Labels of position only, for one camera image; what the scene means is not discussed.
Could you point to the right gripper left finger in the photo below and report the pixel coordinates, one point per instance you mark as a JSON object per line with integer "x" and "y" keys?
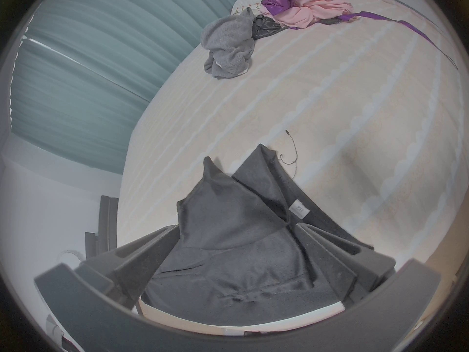
{"x": 146, "y": 255}

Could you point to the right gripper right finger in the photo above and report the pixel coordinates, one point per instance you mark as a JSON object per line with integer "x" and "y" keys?
{"x": 337, "y": 259}

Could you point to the black T-shirt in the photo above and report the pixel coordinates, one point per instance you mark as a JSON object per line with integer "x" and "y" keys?
{"x": 234, "y": 233}

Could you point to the bed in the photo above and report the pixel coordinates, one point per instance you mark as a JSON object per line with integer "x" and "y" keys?
{"x": 366, "y": 123}

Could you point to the blue-green curtain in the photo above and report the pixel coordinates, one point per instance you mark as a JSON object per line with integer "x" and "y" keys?
{"x": 73, "y": 116}
{"x": 128, "y": 20}

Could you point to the grey garment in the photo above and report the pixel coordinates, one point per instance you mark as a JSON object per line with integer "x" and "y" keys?
{"x": 229, "y": 35}

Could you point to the black shiny garment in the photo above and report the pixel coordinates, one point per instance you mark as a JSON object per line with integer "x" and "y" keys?
{"x": 265, "y": 26}

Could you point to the pink garment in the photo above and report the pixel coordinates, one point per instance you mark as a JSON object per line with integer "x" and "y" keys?
{"x": 304, "y": 11}

